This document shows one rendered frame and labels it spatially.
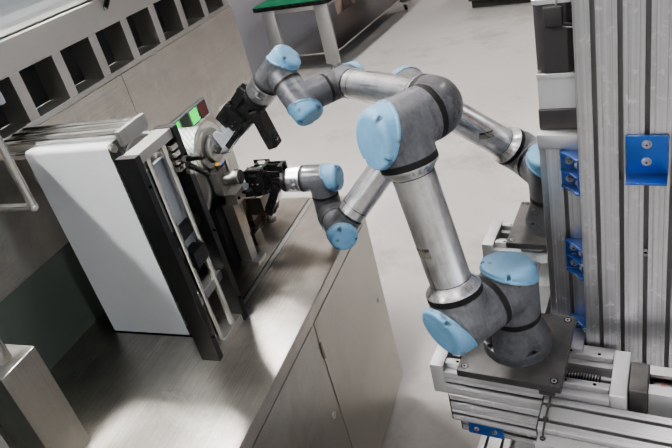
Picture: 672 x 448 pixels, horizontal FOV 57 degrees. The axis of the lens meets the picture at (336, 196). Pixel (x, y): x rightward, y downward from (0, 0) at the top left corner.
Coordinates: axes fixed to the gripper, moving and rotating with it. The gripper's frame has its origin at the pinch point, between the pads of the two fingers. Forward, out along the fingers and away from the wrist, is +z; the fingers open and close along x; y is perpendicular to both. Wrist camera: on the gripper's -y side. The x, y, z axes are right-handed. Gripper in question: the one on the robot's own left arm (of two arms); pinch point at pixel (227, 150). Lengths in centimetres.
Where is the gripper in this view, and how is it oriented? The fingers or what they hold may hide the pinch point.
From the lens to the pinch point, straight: 172.8
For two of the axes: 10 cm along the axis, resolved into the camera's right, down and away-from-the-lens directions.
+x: -3.0, 5.2, -8.0
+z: -5.7, 5.8, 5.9
